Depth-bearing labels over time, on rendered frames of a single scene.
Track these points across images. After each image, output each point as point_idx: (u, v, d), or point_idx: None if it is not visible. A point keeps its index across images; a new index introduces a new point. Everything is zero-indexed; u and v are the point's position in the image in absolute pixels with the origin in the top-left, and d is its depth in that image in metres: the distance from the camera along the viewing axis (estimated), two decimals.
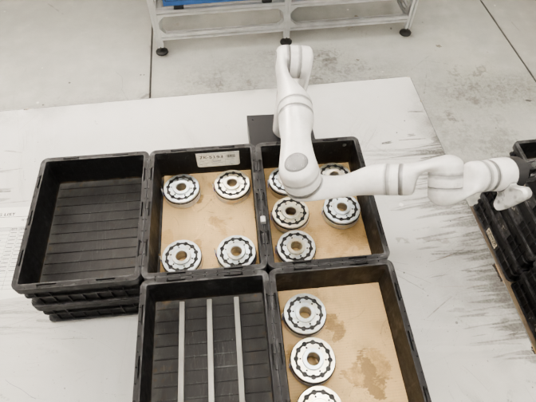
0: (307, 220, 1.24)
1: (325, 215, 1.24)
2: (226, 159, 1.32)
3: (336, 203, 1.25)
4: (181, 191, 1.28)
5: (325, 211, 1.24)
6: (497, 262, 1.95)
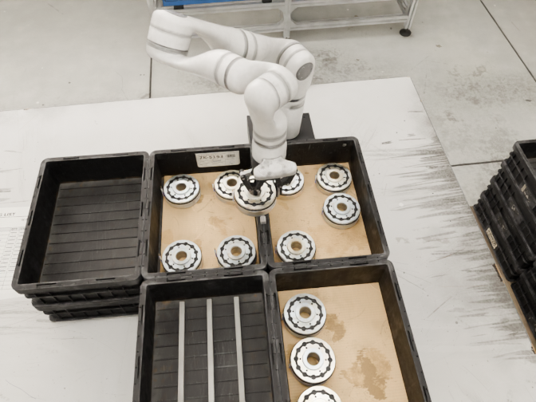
0: (274, 201, 1.09)
1: (325, 215, 1.24)
2: (226, 159, 1.32)
3: (336, 203, 1.25)
4: (181, 191, 1.28)
5: (325, 211, 1.24)
6: (497, 262, 1.95)
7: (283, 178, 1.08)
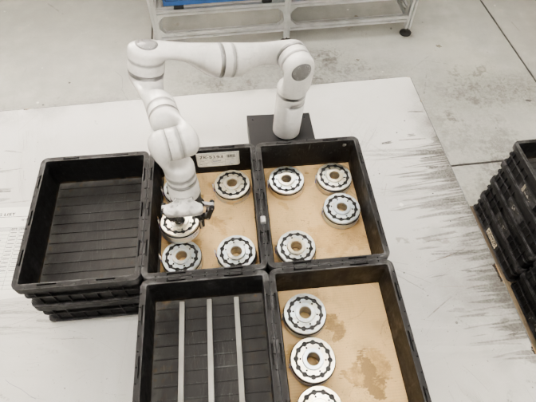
0: (195, 231, 1.19)
1: (325, 215, 1.24)
2: (226, 159, 1.32)
3: (336, 203, 1.25)
4: None
5: (325, 211, 1.24)
6: (497, 262, 1.95)
7: (204, 213, 1.18)
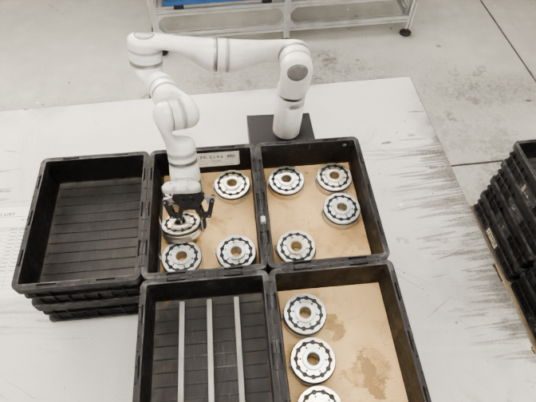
0: (195, 231, 1.18)
1: (325, 215, 1.24)
2: (226, 159, 1.32)
3: (336, 203, 1.25)
4: None
5: (325, 211, 1.24)
6: (497, 262, 1.95)
7: (206, 211, 1.19)
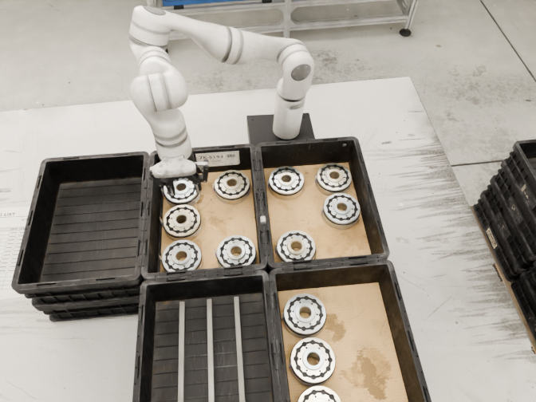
0: (197, 230, 1.22)
1: (325, 215, 1.24)
2: (226, 159, 1.32)
3: (336, 203, 1.25)
4: (181, 191, 1.28)
5: (325, 211, 1.24)
6: (497, 262, 1.95)
7: (201, 175, 1.08)
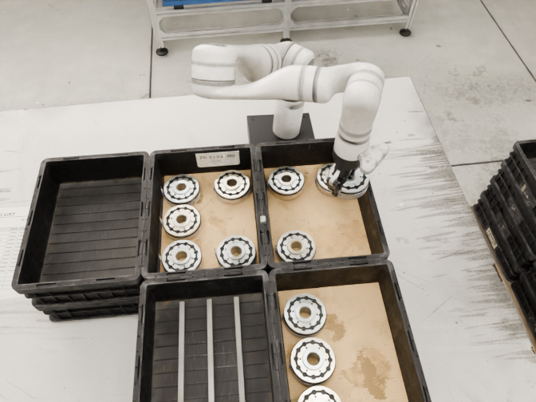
0: (197, 230, 1.22)
1: None
2: (226, 159, 1.32)
3: None
4: (181, 191, 1.28)
5: None
6: (497, 262, 1.95)
7: None
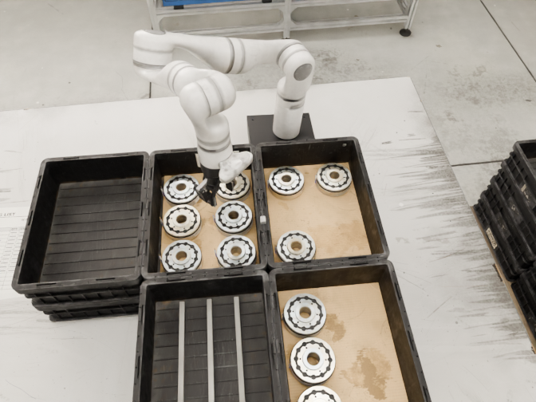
0: (197, 230, 1.22)
1: (216, 223, 1.23)
2: None
3: (228, 211, 1.24)
4: (181, 191, 1.28)
5: (216, 219, 1.23)
6: (497, 262, 1.95)
7: None
